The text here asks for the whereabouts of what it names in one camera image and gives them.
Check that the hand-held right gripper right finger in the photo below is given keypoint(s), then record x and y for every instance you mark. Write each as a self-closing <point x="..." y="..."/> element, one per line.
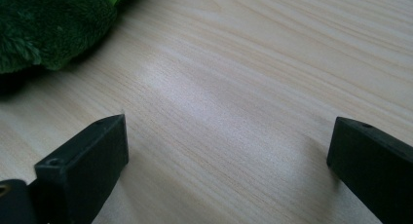
<point x="373" y="167"/>

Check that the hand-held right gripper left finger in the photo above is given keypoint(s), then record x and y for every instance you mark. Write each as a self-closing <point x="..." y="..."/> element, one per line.
<point x="84" y="168"/>

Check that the green plush frog toy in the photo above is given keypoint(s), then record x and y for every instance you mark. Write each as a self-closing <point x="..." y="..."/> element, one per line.
<point x="48" y="26"/>

